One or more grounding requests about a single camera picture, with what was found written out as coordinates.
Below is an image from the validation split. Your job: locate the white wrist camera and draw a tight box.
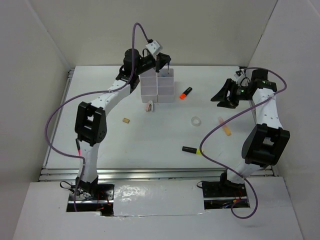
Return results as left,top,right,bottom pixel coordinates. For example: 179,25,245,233
145,40,163,56
234,69,248,87

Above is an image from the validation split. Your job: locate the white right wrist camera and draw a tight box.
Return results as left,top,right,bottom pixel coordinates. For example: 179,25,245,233
234,69,248,87

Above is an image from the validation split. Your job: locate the tan eraser block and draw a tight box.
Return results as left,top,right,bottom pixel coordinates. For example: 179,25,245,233
122,118,130,124

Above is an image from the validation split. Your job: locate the orange and black highlighter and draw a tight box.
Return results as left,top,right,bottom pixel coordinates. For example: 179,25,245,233
179,87,193,100

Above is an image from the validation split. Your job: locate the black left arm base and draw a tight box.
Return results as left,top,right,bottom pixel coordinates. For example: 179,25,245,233
59,178,115,210

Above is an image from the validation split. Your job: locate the right white divided container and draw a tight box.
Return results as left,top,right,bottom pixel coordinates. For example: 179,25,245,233
157,68,175,103

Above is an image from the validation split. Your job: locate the left white divided container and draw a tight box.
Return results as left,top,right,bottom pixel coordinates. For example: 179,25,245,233
139,69,158,103

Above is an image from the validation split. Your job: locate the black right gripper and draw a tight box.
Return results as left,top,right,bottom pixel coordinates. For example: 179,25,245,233
211,78,253,109

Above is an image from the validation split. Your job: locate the dark blue pen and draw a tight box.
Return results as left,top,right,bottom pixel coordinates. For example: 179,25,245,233
167,62,170,75

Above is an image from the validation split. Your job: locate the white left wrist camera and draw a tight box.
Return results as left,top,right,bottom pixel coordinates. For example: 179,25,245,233
145,40,163,56

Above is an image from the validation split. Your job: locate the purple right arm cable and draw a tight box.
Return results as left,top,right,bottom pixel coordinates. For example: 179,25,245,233
199,66,288,220

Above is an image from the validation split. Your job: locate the pink and orange eraser stick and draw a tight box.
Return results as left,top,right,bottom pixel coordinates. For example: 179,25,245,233
218,117,232,136

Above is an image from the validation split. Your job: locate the pink and black highlighter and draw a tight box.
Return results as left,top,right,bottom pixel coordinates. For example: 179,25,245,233
75,138,81,156

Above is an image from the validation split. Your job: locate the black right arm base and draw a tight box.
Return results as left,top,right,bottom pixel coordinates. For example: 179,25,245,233
196,171,247,201

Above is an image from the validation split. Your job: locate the clear tape roll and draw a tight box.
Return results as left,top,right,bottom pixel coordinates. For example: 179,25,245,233
191,116,202,127

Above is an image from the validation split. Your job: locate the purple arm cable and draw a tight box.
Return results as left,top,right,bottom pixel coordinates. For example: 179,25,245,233
44,22,154,213
199,66,288,220

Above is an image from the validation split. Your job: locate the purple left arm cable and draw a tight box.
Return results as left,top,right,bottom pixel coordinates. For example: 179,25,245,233
44,22,154,213

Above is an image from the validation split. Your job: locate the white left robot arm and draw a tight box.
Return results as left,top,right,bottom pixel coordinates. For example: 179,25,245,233
74,49,171,200

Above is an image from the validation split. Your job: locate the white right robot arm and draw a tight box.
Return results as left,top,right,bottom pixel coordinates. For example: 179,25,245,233
211,68,290,196

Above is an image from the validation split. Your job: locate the yellow and black highlighter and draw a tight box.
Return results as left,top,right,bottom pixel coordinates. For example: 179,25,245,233
181,146,202,155

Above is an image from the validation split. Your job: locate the white divided container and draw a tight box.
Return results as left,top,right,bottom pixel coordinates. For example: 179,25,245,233
157,68,175,103
139,69,158,103

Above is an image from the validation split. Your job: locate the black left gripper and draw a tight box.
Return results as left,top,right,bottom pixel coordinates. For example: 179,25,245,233
134,52,172,76

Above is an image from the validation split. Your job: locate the aluminium table frame rail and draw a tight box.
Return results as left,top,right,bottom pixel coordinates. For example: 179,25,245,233
38,65,280,182

